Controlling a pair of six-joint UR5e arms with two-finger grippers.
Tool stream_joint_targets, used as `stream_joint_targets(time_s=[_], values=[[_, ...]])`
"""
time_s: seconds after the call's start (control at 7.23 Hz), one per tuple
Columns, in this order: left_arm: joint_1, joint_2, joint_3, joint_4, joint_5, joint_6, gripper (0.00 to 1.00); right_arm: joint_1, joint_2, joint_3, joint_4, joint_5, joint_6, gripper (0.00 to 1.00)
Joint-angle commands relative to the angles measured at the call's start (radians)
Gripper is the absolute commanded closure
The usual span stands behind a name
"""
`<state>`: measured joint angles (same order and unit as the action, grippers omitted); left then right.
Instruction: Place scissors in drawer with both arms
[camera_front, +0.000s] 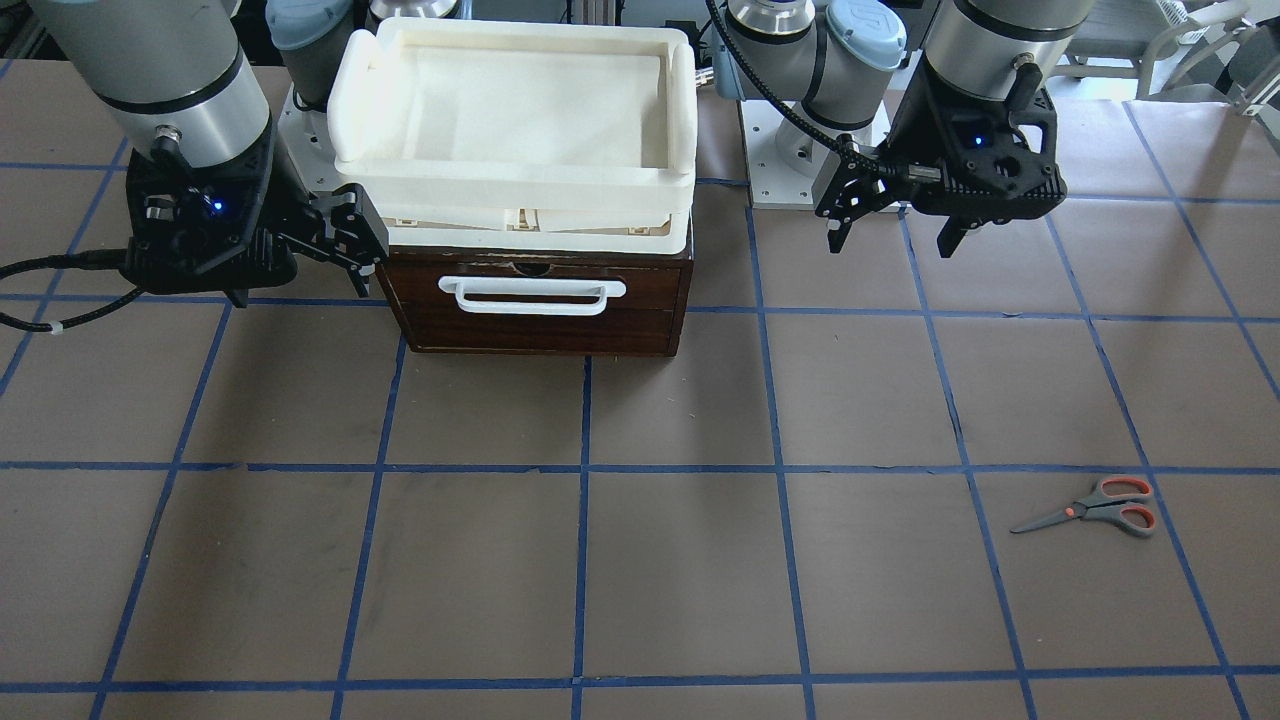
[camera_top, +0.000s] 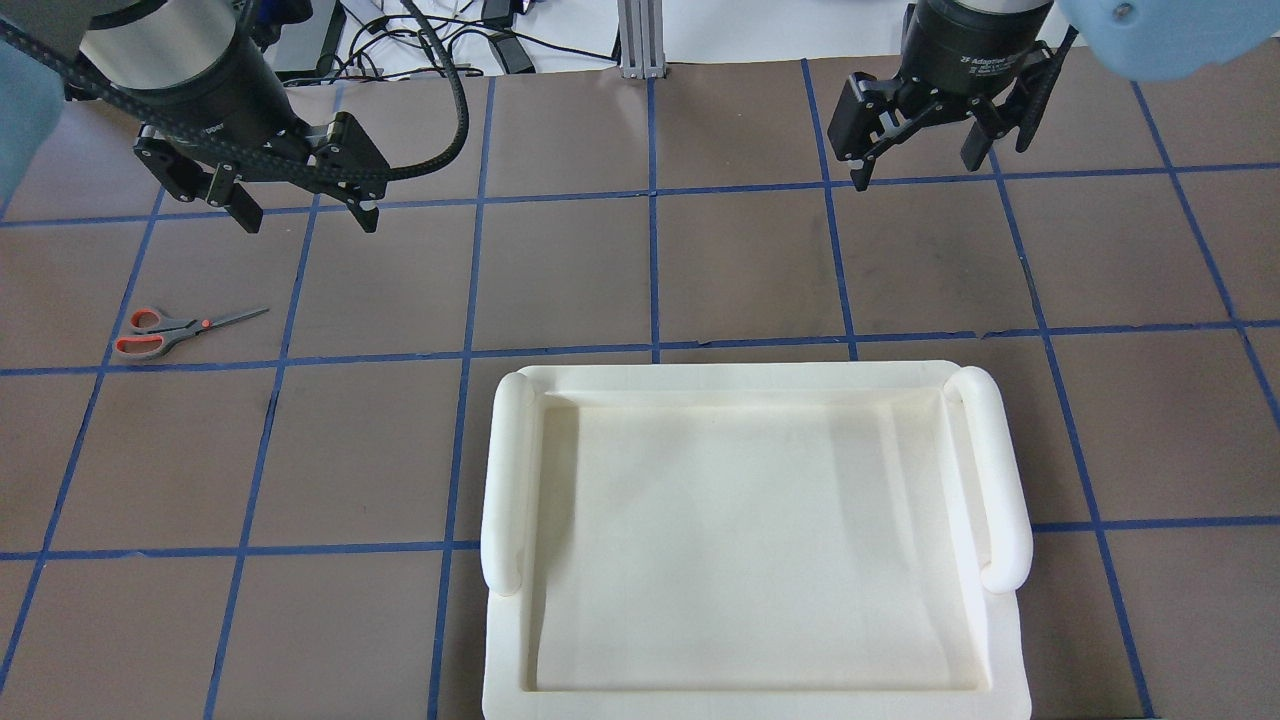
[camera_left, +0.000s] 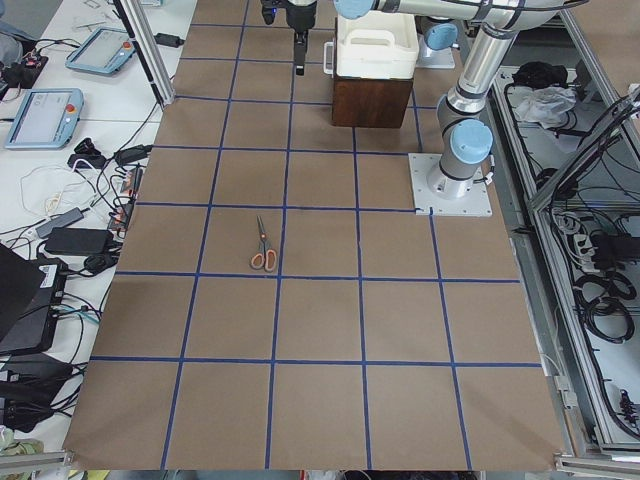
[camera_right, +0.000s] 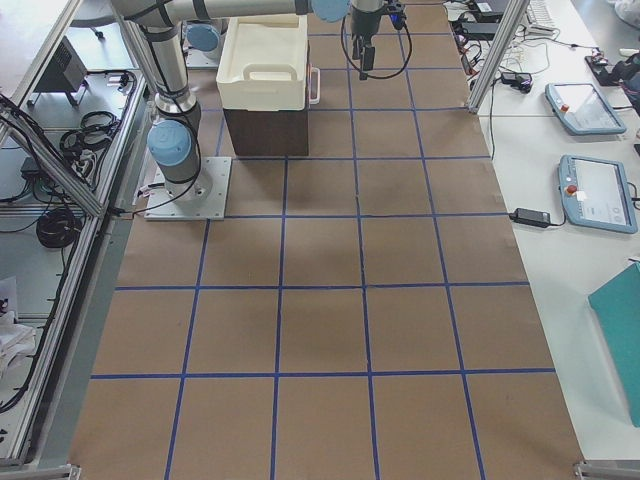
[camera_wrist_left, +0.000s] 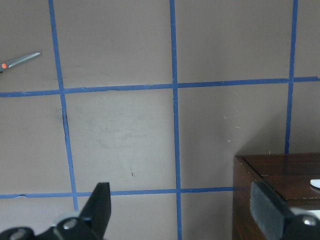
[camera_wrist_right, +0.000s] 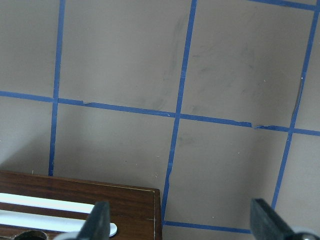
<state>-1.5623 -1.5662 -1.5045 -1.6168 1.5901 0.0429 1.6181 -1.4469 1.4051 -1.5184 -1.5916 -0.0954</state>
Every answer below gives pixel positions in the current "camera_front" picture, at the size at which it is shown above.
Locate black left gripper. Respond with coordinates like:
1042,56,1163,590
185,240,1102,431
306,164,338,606
814,72,1068,259

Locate dark wooden drawer cabinet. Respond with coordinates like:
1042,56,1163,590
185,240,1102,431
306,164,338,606
378,245,694,356

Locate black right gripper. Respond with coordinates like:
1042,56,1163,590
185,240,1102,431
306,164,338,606
122,120,389,309

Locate grey orange scissors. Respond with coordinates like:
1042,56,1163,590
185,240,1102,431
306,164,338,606
1010,475,1157,538

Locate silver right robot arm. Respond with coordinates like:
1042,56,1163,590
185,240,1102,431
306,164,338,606
31,1,388,307

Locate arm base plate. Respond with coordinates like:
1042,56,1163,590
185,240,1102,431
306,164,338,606
739,99,829,211
278,83,346,195

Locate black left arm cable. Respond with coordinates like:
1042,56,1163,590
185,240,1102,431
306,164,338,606
704,0,941,184

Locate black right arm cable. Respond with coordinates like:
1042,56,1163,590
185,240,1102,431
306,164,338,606
0,250,146,334

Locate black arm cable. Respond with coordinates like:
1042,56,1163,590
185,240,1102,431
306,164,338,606
704,0,941,184
0,250,146,334

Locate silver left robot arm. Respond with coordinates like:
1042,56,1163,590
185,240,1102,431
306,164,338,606
707,1,1092,258

